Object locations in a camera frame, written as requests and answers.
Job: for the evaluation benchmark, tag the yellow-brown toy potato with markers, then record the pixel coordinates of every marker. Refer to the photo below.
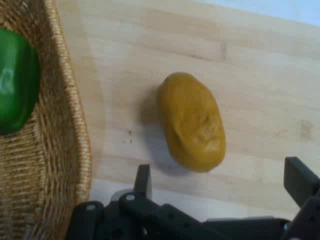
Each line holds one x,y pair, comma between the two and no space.
191,122

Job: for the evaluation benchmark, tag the woven wicker basket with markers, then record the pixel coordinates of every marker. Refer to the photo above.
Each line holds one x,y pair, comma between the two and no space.
55,150

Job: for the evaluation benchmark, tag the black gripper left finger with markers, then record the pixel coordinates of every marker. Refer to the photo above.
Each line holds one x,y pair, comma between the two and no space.
142,192

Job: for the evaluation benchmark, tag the green toy bell pepper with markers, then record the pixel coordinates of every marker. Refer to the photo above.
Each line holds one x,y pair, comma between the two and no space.
15,82

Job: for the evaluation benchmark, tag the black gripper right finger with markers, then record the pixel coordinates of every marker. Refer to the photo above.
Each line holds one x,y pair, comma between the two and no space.
301,182

